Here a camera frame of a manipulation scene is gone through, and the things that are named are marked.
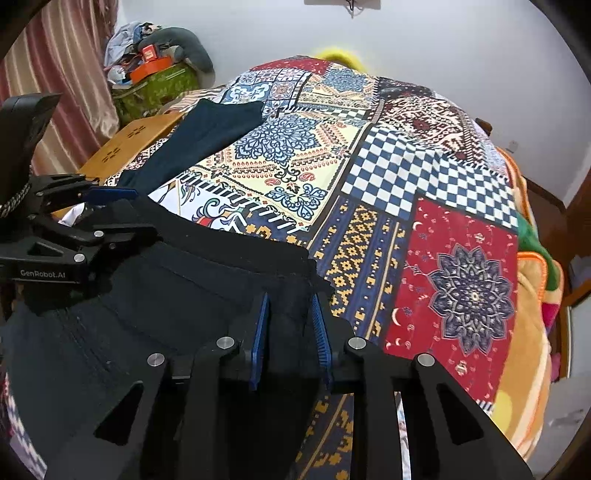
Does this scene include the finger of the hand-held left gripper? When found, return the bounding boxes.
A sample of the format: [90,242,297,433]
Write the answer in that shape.
[36,216,160,265]
[30,174,140,209]

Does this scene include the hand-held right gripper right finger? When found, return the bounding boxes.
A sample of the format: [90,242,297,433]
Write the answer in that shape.
[309,293,534,480]

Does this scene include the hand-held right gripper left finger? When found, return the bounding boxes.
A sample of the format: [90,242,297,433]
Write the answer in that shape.
[44,293,271,480]

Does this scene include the black pants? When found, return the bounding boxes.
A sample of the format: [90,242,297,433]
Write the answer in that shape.
[0,99,334,480]

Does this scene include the wooden lap desk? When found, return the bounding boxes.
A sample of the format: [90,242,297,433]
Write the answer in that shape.
[79,111,186,186]

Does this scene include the striped pink curtain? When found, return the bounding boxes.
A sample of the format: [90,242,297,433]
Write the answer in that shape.
[0,0,123,168]

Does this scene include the green storage box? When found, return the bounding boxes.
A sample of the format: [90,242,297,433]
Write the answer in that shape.
[111,62,202,126]

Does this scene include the orange box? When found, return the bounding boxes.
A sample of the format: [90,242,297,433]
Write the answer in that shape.
[129,58,173,84]

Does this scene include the pile of clothes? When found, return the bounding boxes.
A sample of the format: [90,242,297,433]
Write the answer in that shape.
[105,21,154,66]

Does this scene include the striped cloth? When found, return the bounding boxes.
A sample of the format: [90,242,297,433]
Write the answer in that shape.
[174,84,232,108]

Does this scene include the patchwork printed blanket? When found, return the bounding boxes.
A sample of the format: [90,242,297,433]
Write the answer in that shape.
[0,55,523,480]

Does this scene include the grey plush pillow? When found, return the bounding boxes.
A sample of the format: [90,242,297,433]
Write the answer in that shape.
[148,27,216,75]

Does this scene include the orange fleece blanket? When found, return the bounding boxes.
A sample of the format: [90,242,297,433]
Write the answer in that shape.
[485,148,565,457]

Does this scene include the yellow foam tube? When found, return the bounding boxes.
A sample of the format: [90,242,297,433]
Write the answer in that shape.
[318,45,366,71]

